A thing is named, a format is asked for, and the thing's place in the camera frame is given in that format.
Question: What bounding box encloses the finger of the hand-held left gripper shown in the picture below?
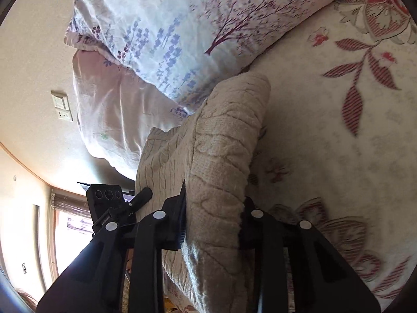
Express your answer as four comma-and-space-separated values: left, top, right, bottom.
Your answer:
128, 187, 154, 217

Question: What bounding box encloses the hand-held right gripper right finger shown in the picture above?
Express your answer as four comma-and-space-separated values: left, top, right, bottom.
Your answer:
239, 196, 382, 313

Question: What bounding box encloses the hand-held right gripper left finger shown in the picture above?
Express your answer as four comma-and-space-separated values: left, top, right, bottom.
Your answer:
36, 180, 187, 313

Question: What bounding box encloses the beige cable knit sweater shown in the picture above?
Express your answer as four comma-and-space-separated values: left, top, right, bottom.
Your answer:
134, 71, 272, 313

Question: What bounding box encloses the bright window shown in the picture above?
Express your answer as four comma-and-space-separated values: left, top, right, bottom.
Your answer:
49, 194, 98, 278

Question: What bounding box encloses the pink lavender print pillow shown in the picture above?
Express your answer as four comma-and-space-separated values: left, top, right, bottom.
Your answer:
72, 50, 185, 180

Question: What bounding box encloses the floral bedspread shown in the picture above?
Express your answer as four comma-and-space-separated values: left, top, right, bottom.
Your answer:
163, 0, 417, 313

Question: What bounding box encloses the tree print pillow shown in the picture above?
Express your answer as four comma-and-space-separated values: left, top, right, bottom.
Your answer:
63, 0, 369, 116

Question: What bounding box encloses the beige wall switch plate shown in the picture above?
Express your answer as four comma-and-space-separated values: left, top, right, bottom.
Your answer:
50, 90, 73, 123

